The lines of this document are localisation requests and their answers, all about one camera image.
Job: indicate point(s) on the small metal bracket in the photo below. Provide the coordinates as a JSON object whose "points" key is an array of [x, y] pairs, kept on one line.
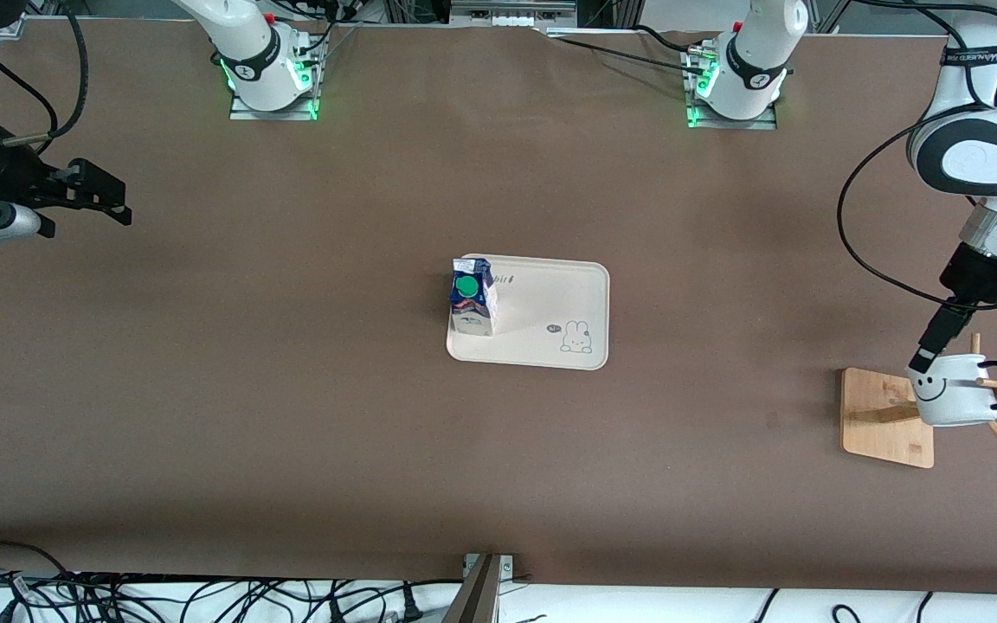
{"points": [[507, 567]]}

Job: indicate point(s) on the white smiley face cup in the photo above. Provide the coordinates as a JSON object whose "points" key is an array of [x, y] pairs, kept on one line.
{"points": [[957, 407]]}

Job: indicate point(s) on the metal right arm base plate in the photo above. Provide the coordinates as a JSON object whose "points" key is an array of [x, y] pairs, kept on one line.
{"points": [[243, 114]]}

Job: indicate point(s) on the brown table cover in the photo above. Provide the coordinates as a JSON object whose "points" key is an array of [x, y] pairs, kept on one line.
{"points": [[291, 450]]}

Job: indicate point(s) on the black power plug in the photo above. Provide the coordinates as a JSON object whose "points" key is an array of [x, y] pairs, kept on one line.
{"points": [[412, 607]]}

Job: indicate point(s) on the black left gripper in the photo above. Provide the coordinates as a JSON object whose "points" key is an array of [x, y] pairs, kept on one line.
{"points": [[974, 279]]}

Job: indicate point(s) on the blue white milk carton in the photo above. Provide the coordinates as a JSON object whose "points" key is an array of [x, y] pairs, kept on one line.
{"points": [[472, 320]]}

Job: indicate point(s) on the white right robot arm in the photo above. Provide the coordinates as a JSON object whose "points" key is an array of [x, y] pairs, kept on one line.
{"points": [[247, 43]]}

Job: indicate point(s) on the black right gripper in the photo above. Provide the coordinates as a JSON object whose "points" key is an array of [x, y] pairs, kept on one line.
{"points": [[12, 176]]}

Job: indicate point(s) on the beige rabbit print tray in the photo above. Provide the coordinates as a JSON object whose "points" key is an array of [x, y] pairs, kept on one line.
{"points": [[542, 303]]}

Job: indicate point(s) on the wooden cup stand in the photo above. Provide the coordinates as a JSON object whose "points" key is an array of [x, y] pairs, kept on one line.
{"points": [[884, 433]]}

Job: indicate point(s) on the metal corner bracket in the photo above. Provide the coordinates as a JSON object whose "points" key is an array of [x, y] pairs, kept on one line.
{"points": [[14, 26]]}

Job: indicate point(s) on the aluminium camera mount bar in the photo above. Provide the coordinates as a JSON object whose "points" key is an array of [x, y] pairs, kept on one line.
{"points": [[477, 601]]}

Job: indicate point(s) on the grey power strip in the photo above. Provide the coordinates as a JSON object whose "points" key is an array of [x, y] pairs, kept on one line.
{"points": [[511, 13]]}

